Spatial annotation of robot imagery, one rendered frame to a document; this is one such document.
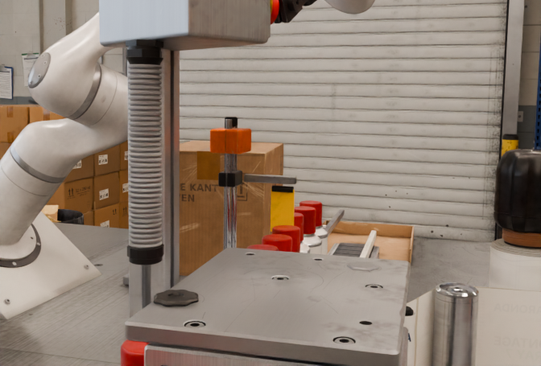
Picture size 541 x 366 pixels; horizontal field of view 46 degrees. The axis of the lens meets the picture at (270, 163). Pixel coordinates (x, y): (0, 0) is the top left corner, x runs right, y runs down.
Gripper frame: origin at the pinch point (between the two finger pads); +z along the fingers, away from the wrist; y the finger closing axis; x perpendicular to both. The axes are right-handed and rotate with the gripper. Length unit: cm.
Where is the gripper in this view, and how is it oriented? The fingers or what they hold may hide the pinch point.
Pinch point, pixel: (285, 2)
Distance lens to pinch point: 69.0
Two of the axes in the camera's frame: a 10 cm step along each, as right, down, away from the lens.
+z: -4.2, 5.7, -7.0
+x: 2.3, 8.2, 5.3
